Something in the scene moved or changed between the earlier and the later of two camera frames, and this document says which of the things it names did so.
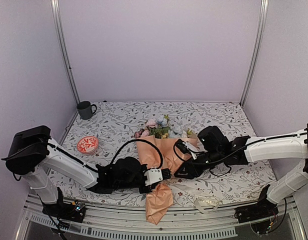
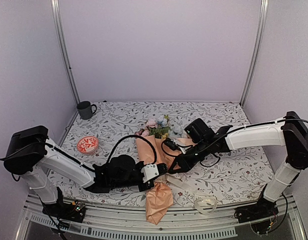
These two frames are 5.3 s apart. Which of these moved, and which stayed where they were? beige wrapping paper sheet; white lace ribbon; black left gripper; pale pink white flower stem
Moved: white lace ribbon
Stayed: beige wrapping paper sheet; pale pink white flower stem; black left gripper
